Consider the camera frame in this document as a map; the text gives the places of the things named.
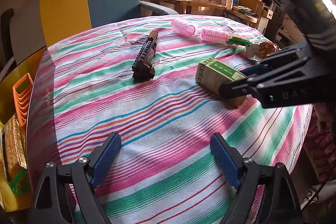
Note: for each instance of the pink floral clothing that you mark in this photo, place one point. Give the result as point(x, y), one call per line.
point(323, 140)

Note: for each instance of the brown toy train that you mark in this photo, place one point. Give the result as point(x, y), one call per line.
point(144, 56)

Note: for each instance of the green gold stick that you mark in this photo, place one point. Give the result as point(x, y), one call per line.
point(240, 39)

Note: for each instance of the wooden side table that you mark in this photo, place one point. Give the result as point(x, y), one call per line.
point(199, 2)

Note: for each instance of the gold metal tin container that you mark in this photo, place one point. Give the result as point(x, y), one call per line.
point(10, 77)

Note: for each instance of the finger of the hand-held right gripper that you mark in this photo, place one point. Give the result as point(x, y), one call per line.
point(236, 87)
point(253, 70)

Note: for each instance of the green plastic piece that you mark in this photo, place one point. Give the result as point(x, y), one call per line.
point(18, 182)

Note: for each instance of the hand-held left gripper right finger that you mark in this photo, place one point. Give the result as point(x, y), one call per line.
point(225, 158)

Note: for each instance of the wooden chair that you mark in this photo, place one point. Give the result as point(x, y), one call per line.
point(253, 2)

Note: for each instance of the orange plastic rack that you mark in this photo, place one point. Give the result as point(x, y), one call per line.
point(22, 98)

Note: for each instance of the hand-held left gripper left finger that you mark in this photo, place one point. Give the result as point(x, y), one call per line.
point(105, 158)

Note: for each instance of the striped pink green tablecloth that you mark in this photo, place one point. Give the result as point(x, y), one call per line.
point(157, 113)

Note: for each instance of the yellow cracker packet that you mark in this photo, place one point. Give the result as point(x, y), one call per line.
point(13, 142)

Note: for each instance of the folded green cloth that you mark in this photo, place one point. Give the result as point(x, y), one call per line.
point(244, 10)

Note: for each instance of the orange snack packet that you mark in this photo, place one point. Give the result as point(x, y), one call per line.
point(262, 49)

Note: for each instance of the green cardboard box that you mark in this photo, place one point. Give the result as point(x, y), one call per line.
point(215, 74)

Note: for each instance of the pink hair roller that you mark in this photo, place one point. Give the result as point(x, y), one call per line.
point(214, 35)
point(183, 27)

